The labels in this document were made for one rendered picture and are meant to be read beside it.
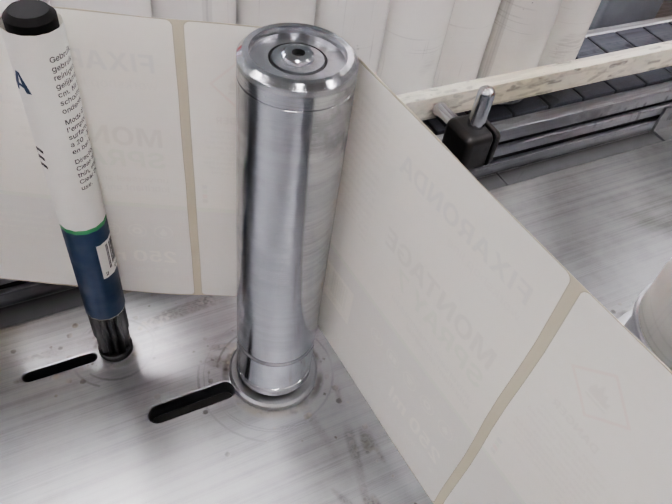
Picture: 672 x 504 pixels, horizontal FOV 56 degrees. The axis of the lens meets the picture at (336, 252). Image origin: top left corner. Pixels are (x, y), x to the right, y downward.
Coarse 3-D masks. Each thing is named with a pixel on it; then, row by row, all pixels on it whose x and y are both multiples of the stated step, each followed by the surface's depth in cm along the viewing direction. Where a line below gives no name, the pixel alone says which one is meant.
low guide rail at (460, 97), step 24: (648, 48) 54; (528, 72) 50; (552, 72) 50; (576, 72) 51; (600, 72) 53; (624, 72) 54; (408, 96) 45; (432, 96) 46; (456, 96) 47; (504, 96) 49; (528, 96) 51
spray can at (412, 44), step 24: (408, 0) 41; (432, 0) 41; (408, 24) 42; (432, 24) 42; (384, 48) 44; (408, 48) 43; (432, 48) 44; (384, 72) 45; (408, 72) 45; (432, 72) 46
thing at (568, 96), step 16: (624, 32) 64; (640, 32) 64; (656, 32) 64; (592, 48) 61; (608, 48) 61; (624, 48) 61; (608, 80) 57; (624, 80) 57; (640, 80) 58; (656, 80) 58; (544, 96) 54; (560, 96) 54; (576, 96) 55; (592, 96) 55; (464, 112) 51; (496, 112) 52; (512, 112) 52; (528, 112) 52; (432, 128) 49
